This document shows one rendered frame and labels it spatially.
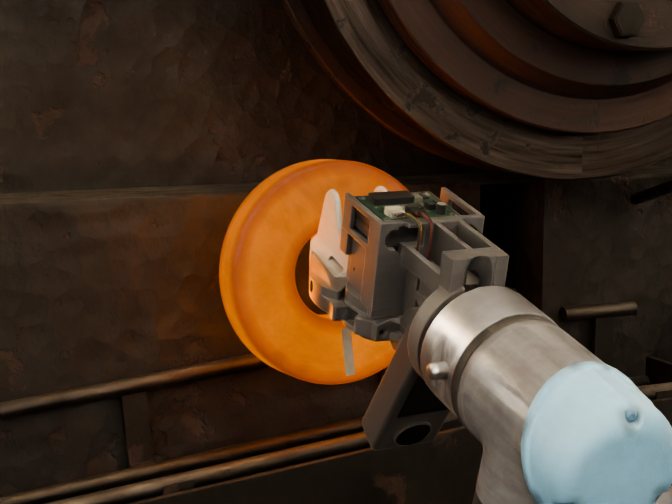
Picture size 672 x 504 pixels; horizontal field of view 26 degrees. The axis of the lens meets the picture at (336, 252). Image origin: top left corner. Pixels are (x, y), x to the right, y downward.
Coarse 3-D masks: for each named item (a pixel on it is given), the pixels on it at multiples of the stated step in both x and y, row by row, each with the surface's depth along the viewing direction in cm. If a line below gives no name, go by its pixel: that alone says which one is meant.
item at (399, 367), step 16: (400, 352) 87; (400, 368) 88; (384, 384) 90; (400, 384) 88; (416, 384) 87; (384, 400) 90; (400, 400) 88; (416, 400) 89; (432, 400) 90; (368, 416) 93; (384, 416) 90; (400, 416) 90; (416, 416) 91; (432, 416) 91; (368, 432) 93; (384, 432) 91; (400, 432) 91; (416, 432) 91; (432, 432) 93; (384, 448) 93
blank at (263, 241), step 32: (320, 160) 100; (256, 192) 99; (288, 192) 98; (320, 192) 99; (352, 192) 100; (256, 224) 97; (288, 224) 98; (224, 256) 98; (256, 256) 97; (288, 256) 98; (224, 288) 98; (256, 288) 97; (288, 288) 98; (256, 320) 98; (288, 320) 98; (320, 320) 99; (256, 352) 99; (288, 352) 99; (320, 352) 100; (352, 352) 101; (384, 352) 102
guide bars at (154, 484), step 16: (656, 384) 114; (448, 416) 106; (288, 448) 102; (304, 448) 102; (320, 448) 102; (336, 448) 102; (352, 448) 103; (224, 464) 100; (240, 464) 100; (256, 464) 100; (272, 464) 101; (288, 464) 101; (160, 480) 98; (176, 480) 98; (192, 480) 98; (208, 480) 99; (224, 480) 99; (80, 496) 96; (96, 496) 96; (112, 496) 96; (128, 496) 96; (144, 496) 97
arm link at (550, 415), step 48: (480, 336) 77; (528, 336) 76; (480, 384) 76; (528, 384) 73; (576, 384) 72; (624, 384) 72; (480, 432) 76; (528, 432) 71; (576, 432) 69; (624, 432) 69; (480, 480) 76; (528, 480) 71; (576, 480) 69; (624, 480) 71
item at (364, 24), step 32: (320, 0) 98; (352, 0) 98; (320, 32) 104; (352, 32) 99; (384, 32) 100; (352, 64) 104; (384, 64) 100; (416, 64) 101; (384, 96) 101; (416, 96) 101; (448, 96) 102; (416, 128) 109; (448, 128) 103; (480, 128) 104; (512, 128) 105; (640, 128) 110; (480, 160) 104; (512, 160) 105; (544, 160) 106; (576, 160) 108; (608, 160) 109; (640, 160) 110
